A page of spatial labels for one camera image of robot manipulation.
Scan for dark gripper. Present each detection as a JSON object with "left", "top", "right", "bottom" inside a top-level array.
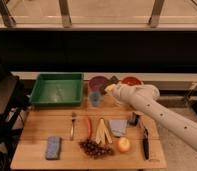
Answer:
[{"left": 99, "top": 76, "right": 119, "bottom": 95}]

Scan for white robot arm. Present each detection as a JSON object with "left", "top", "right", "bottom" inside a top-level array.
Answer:
[{"left": 100, "top": 80, "right": 197, "bottom": 151}]

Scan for blue eraser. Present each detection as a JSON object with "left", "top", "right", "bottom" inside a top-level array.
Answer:
[{"left": 45, "top": 136, "right": 61, "bottom": 160}]

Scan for blue plastic cup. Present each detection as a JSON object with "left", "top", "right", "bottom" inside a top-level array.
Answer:
[{"left": 89, "top": 92, "right": 101, "bottom": 107}]

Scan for small black can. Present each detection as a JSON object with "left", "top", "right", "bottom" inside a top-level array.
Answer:
[{"left": 129, "top": 112, "right": 140, "bottom": 126}]

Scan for blue-grey cloth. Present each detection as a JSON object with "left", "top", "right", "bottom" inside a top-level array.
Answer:
[{"left": 109, "top": 119, "right": 127, "bottom": 137}]

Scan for metal fork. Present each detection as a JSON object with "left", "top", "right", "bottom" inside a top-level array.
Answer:
[{"left": 70, "top": 112, "right": 76, "bottom": 141}]

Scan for green plastic tray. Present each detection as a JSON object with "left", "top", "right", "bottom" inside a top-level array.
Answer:
[{"left": 30, "top": 73, "right": 84, "bottom": 107}]

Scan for yellow apple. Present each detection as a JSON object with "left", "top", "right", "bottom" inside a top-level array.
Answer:
[{"left": 117, "top": 137, "right": 131, "bottom": 153}]

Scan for dark grape bunch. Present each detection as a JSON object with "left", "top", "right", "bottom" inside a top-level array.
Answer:
[{"left": 79, "top": 139, "right": 114, "bottom": 159}]

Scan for black handled knife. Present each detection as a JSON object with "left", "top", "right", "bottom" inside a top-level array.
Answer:
[{"left": 139, "top": 119, "right": 149, "bottom": 160}]

